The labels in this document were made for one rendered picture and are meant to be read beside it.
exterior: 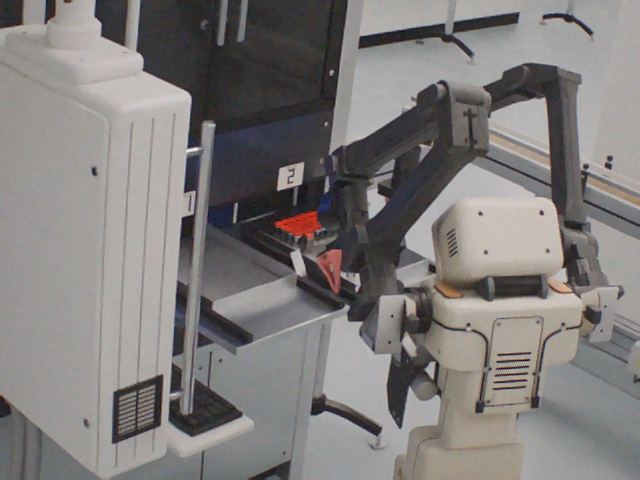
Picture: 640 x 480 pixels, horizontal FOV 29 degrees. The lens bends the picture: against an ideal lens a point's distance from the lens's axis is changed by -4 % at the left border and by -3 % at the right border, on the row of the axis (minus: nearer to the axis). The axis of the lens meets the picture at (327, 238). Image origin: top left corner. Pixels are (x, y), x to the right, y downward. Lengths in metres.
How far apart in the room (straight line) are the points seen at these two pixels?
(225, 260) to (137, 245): 0.91
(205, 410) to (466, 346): 0.61
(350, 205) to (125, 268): 0.47
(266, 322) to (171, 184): 0.72
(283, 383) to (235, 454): 0.24
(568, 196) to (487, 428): 0.49
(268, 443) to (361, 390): 0.75
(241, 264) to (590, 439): 1.66
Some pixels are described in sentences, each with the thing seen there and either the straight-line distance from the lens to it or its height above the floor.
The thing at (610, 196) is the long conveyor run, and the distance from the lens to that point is 3.76.
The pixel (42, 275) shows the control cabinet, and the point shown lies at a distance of 2.38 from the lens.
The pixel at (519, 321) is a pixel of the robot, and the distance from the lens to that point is 2.33.
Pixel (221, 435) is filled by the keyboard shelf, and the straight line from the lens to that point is 2.61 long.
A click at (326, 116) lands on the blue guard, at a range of 3.31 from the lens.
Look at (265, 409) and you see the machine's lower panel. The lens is 3.61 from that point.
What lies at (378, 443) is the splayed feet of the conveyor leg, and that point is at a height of 0.01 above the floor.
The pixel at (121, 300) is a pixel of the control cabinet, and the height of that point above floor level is 1.19.
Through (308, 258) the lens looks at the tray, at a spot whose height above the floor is 0.91.
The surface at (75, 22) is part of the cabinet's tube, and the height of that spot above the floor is 1.63.
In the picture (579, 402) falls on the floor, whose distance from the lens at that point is 4.54.
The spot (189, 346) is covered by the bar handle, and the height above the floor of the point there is 1.04.
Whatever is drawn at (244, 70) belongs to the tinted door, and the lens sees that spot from 3.06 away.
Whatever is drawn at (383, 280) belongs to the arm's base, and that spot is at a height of 1.23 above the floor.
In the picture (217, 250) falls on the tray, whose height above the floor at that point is 0.88.
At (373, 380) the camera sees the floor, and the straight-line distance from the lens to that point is 4.44.
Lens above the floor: 2.26
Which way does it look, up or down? 25 degrees down
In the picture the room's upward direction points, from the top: 7 degrees clockwise
